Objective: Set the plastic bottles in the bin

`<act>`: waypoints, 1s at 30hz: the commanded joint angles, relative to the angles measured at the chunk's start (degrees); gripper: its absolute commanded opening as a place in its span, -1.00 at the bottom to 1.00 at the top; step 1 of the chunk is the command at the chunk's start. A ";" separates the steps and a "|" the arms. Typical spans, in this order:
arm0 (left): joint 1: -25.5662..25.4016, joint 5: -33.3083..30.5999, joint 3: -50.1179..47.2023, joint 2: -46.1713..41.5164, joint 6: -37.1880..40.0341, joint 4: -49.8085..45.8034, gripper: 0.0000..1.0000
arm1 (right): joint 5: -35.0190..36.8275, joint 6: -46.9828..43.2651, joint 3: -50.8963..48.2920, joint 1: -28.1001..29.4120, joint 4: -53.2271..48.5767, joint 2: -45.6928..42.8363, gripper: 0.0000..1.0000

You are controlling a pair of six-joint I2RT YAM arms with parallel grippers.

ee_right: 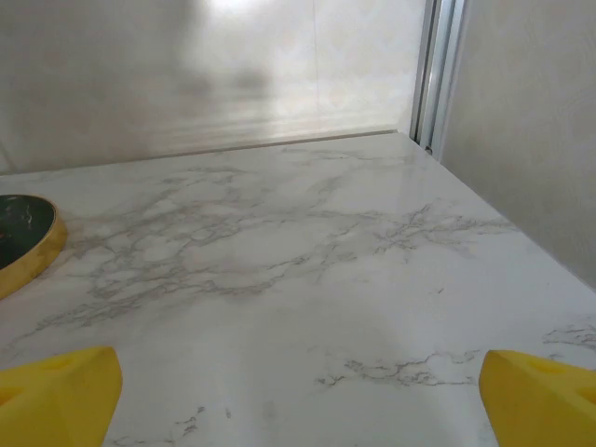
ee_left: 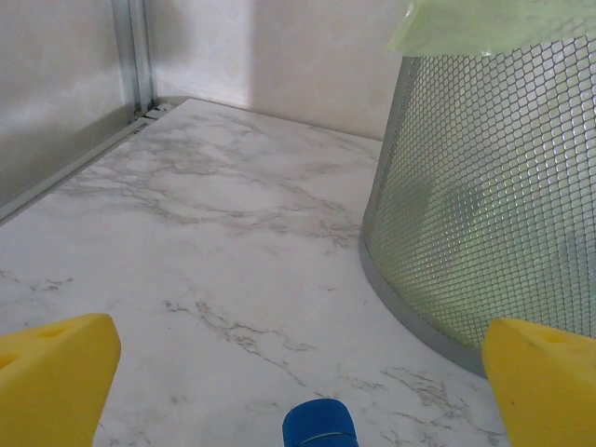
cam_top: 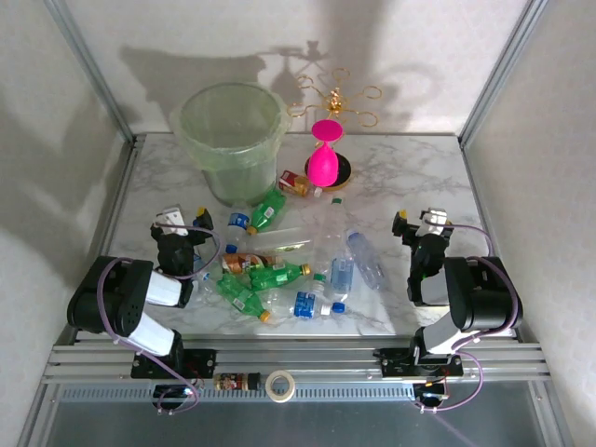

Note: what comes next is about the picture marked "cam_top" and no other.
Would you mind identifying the bluish clear plastic bottle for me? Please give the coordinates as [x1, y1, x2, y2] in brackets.
[345, 227, 388, 291]

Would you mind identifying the brown plastic bottle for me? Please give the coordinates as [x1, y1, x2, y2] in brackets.
[220, 251, 283, 276]

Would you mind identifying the green plastic bottle yellow cap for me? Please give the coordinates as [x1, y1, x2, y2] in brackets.
[215, 273, 273, 324]
[245, 187, 289, 237]
[248, 261, 312, 292]

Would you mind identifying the tall clear bottle green cap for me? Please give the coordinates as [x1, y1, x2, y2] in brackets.
[315, 196, 349, 280]

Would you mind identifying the small red-label brown bottle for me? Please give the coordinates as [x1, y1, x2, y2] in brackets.
[278, 169, 323, 199]

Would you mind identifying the bin with green liner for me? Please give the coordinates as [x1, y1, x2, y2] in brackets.
[171, 81, 292, 209]

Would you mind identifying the pink plastic goblet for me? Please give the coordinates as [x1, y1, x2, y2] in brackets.
[305, 118, 346, 188]

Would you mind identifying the small black electronics board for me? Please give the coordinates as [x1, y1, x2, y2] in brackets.
[152, 384, 196, 402]
[413, 379, 449, 404]

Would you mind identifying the small printed jar black cap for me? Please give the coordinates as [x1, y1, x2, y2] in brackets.
[212, 372, 265, 392]

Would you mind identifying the white masking tape roll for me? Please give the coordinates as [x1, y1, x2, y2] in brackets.
[264, 370, 297, 403]

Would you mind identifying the grey metal panel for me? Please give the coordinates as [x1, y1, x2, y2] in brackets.
[18, 384, 574, 447]

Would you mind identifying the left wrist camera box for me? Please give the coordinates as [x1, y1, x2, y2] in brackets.
[155, 205, 186, 236]

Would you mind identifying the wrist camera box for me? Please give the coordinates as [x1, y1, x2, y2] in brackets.
[155, 205, 186, 236]
[420, 207, 449, 237]

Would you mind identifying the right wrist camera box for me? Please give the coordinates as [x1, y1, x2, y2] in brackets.
[420, 207, 449, 237]

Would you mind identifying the aluminium side rail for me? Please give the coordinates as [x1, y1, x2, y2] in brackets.
[69, 133, 141, 345]
[459, 139, 523, 344]

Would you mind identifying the gold wire glass rack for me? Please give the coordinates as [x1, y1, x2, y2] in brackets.
[286, 67, 384, 193]

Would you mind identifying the grey slotted cable duct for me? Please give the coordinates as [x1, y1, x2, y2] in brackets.
[59, 385, 416, 403]

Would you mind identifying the aluminium front rail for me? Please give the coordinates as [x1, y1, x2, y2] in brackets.
[40, 337, 554, 386]

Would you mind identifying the aluminium frame post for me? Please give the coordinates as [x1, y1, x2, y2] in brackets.
[458, 0, 546, 149]
[44, 0, 140, 144]

